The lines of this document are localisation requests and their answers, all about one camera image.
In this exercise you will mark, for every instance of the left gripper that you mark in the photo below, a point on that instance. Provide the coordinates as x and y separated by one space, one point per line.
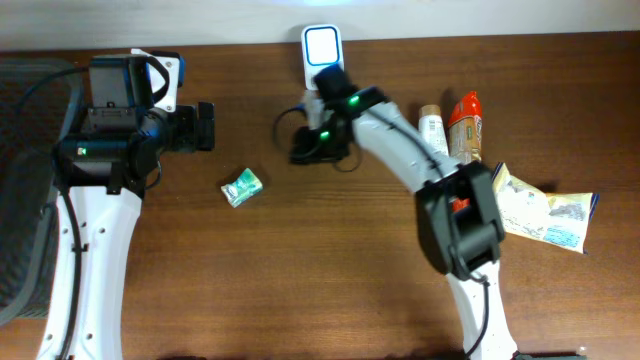
204 125

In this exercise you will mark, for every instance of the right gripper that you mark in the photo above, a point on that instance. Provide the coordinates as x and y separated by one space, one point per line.
310 151

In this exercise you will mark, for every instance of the small teal tissue pack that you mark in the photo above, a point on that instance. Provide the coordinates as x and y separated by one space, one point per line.
243 188

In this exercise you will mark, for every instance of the white tube with tan cap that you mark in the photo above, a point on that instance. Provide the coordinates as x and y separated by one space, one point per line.
432 129

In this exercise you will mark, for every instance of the orange spaghetti packet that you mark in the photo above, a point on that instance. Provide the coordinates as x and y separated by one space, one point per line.
464 129

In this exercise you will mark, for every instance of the yellow snack bag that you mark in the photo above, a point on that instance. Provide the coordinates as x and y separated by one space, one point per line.
553 218

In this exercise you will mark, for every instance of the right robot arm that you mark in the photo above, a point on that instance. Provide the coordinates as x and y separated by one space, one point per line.
458 221

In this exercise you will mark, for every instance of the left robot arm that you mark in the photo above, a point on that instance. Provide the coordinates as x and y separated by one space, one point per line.
101 168

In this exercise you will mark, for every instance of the white barcode scanner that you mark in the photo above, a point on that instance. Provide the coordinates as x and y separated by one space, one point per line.
321 46

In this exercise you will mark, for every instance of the grey plastic mesh basket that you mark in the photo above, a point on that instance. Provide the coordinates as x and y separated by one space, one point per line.
28 213

